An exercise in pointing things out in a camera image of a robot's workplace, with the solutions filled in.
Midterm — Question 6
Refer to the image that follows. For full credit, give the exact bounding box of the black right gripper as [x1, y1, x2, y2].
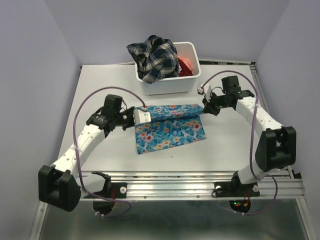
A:
[202, 90, 231, 116]

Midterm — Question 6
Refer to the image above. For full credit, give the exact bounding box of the blue floral skirt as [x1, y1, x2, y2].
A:
[134, 103, 207, 155]

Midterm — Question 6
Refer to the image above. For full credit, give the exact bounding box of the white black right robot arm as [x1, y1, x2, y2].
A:
[197, 75, 297, 198]

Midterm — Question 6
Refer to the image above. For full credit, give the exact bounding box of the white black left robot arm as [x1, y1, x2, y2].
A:
[38, 94, 138, 212]

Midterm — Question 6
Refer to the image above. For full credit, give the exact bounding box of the white plastic bin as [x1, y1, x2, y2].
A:
[134, 41, 202, 96]

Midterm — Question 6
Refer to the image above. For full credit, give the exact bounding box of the red polka dot skirt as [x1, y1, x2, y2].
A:
[177, 57, 194, 77]

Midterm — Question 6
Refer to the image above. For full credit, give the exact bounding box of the pink orange skirt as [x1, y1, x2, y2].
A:
[177, 56, 195, 73]

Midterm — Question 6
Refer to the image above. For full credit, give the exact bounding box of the navy plaid skirt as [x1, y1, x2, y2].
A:
[126, 35, 180, 84]

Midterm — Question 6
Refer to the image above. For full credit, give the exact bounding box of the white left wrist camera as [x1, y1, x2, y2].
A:
[133, 107, 152, 126]

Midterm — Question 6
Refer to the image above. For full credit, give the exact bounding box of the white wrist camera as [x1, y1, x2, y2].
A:
[197, 83, 212, 102]
[133, 107, 152, 126]

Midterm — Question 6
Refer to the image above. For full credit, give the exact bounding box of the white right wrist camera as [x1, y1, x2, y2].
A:
[197, 83, 212, 102]

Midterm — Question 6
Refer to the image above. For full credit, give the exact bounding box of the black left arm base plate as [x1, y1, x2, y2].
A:
[92, 171, 128, 199]

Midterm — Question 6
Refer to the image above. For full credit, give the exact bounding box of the aluminium table frame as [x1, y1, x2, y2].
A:
[29, 58, 311, 240]

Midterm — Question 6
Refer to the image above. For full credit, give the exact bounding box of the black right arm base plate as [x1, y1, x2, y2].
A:
[211, 181, 260, 199]

